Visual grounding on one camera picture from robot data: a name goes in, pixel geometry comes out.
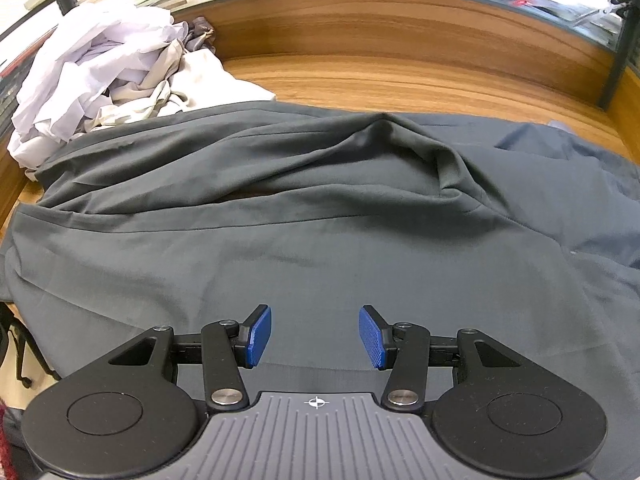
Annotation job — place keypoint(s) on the white shirt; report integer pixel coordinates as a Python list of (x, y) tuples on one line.
[(75, 70)]

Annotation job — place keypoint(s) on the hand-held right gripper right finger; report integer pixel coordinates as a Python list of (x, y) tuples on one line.
[(372, 337)]

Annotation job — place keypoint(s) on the grey-brown cloth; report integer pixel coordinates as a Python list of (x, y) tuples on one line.
[(200, 35)]

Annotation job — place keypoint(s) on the beige garment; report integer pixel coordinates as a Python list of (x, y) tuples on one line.
[(210, 85)]

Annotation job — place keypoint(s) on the black chair base with casters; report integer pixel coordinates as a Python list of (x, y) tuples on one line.
[(5, 332)]

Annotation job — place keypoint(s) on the dark grey pants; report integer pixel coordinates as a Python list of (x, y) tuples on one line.
[(300, 240)]

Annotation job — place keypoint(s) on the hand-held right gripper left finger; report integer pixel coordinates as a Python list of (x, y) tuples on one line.
[(260, 335)]

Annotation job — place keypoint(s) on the red patterned cloth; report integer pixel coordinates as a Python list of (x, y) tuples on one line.
[(5, 440)]

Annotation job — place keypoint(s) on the dark partition post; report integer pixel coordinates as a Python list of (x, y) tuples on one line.
[(617, 60)]

